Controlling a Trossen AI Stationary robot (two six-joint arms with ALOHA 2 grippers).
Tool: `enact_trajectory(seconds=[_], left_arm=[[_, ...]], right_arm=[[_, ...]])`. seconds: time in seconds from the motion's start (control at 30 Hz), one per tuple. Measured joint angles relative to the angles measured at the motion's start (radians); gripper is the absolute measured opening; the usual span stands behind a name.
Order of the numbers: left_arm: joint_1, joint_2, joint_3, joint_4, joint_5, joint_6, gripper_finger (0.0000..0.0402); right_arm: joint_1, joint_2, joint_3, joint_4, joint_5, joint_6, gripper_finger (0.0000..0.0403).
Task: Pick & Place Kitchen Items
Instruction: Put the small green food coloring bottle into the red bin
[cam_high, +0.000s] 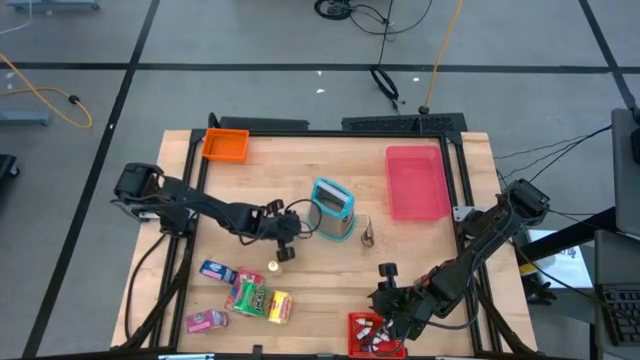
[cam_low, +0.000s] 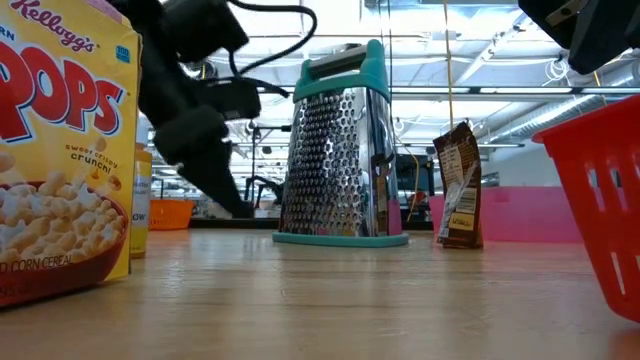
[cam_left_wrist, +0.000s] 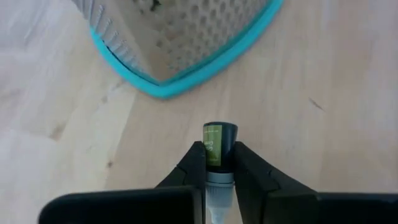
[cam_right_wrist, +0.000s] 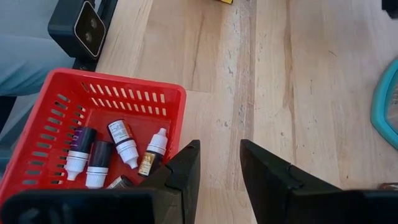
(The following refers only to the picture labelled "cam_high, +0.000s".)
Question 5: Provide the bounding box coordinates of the red perforated basket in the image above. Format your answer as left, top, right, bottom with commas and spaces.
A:
348, 312, 409, 360

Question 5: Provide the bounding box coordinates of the yellow Corn Pops box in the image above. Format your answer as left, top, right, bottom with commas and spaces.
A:
268, 290, 295, 325

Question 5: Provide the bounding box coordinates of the grey keyboard desk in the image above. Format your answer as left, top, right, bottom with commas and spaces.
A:
592, 228, 640, 360

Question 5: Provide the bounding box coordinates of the black flat plate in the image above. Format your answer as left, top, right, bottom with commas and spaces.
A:
218, 116, 310, 132

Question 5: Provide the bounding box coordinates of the orange plastic bin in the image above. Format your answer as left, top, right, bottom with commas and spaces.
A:
201, 127, 251, 163

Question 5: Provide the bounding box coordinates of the yellow cable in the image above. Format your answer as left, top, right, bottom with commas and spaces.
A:
0, 52, 94, 129
422, 0, 464, 115

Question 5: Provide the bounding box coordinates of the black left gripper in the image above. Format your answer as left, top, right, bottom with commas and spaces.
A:
248, 198, 305, 264

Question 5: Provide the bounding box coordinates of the black perforated plate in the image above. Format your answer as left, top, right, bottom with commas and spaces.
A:
341, 112, 469, 134

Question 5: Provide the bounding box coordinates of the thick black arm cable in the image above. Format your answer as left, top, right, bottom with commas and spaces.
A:
123, 230, 174, 342

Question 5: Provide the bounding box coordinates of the black table frame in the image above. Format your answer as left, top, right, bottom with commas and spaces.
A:
119, 127, 539, 359

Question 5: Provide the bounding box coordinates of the pink cereal box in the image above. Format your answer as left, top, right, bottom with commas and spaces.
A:
184, 309, 230, 335

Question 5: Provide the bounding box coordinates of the black desk bar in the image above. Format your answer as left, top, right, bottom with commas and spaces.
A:
514, 205, 617, 264

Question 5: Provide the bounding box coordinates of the white printed box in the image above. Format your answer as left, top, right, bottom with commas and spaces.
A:
519, 228, 595, 291

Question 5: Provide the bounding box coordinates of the grey floor bar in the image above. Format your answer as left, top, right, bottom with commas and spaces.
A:
0, 110, 52, 127

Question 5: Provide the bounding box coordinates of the black keyboard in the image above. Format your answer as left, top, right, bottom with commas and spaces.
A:
597, 282, 640, 349

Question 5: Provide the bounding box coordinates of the pink translucent tray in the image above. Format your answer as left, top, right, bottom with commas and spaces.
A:
384, 145, 453, 223

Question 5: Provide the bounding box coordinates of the black caster wheel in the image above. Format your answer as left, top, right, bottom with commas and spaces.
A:
0, 153, 21, 182

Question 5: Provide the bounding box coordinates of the blue Frosted Flakes box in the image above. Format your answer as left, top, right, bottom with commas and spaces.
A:
199, 259, 239, 285

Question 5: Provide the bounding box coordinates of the grey cabinet panel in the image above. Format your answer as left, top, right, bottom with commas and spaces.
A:
610, 107, 640, 237

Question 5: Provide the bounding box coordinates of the black cable with loop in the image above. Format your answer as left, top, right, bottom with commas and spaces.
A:
368, 0, 404, 114

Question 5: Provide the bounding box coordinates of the grey cart base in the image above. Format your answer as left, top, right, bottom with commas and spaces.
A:
4, 0, 101, 14

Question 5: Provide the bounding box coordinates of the green candy packet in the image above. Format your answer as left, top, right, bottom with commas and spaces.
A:
224, 267, 266, 311

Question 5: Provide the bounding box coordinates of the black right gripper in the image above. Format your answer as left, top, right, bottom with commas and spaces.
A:
368, 261, 436, 347

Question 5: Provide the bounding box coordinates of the coiled black floor cable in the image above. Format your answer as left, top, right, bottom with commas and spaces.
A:
313, 0, 434, 36

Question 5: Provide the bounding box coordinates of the thin black power cable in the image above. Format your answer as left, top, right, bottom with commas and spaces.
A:
494, 124, 614, 181

